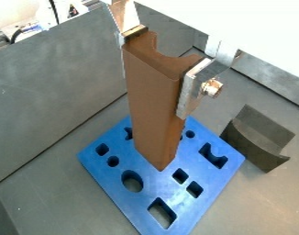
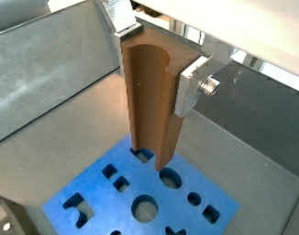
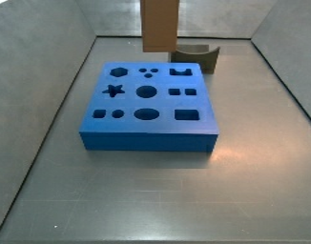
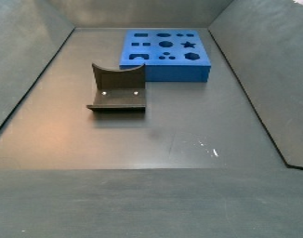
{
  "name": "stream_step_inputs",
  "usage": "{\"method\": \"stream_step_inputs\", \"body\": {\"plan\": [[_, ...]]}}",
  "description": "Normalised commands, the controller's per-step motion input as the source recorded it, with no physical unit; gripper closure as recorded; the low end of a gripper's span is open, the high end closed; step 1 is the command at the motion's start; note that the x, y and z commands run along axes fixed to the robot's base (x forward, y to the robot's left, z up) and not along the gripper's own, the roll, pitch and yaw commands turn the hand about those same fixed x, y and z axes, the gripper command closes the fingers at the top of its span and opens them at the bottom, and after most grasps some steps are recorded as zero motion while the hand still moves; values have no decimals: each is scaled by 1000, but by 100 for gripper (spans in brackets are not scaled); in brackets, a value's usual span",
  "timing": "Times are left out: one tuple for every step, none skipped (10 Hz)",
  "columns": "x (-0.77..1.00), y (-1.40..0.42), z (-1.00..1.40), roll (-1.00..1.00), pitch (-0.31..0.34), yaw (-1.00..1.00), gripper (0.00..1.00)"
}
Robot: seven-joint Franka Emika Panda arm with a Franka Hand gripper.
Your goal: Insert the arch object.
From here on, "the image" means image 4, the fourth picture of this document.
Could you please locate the black curved holder stand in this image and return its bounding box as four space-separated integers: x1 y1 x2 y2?
86 64 147 112

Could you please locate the blue shape sorter block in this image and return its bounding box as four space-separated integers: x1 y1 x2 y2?
118 29 211 82

